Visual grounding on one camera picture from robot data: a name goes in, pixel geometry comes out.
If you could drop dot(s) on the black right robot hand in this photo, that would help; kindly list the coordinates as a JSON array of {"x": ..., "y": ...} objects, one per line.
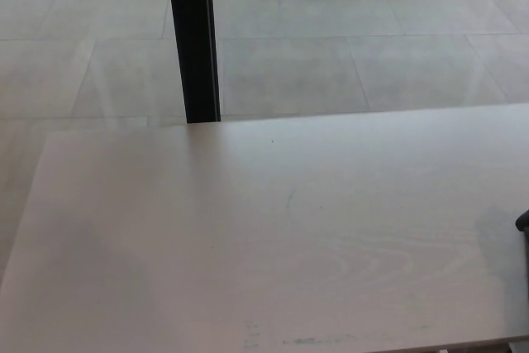
[{"x": 524, "y": 220}]

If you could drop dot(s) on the black vertical metal post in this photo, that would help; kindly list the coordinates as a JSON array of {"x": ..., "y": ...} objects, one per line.
[{"x": 194, "y": 39}]

